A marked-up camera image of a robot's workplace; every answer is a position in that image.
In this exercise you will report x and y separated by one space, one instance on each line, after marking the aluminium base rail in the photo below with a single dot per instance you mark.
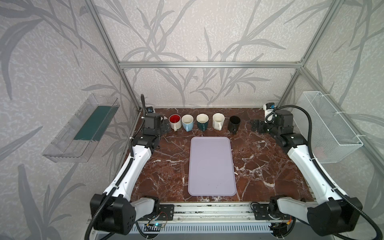
213 212

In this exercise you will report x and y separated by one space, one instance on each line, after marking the aluminium frame crossbar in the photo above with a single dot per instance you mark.
262 65

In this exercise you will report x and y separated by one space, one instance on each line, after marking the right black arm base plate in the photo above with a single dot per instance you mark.
261 212

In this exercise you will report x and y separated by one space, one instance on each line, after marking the dark green mug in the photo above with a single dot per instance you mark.
202 122

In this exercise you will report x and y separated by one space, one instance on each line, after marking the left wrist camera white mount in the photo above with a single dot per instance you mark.
150 110

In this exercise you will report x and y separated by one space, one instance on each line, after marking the white wire mesh basket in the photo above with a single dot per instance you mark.
333 139

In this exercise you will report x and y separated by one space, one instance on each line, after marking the white octagonal mug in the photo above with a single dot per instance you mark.
218 121

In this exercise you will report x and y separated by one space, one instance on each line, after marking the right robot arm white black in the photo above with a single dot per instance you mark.
335 212

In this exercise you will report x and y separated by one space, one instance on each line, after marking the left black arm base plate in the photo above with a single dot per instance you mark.
166 212

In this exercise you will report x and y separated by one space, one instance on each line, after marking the green pad in bin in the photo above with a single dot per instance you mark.
96 124

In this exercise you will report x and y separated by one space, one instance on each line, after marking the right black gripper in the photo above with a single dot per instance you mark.
258 126

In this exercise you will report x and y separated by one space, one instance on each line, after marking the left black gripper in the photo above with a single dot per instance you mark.
165 126

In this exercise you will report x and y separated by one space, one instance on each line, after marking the black mug white rim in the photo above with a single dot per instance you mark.
234 124

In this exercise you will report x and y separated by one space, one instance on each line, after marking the lavender rectangular tray mat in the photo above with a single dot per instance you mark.
211 167

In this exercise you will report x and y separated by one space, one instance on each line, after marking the white mug red interior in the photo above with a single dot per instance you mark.
175 122

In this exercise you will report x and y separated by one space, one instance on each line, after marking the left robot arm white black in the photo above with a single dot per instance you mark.
113 211

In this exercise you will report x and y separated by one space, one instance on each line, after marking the clear plastic wall bin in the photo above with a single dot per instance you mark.
63 148

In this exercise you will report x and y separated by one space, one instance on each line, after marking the green circuit board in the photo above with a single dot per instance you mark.
155 227

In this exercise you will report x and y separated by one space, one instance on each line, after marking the light blue mug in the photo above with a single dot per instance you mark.
188 122

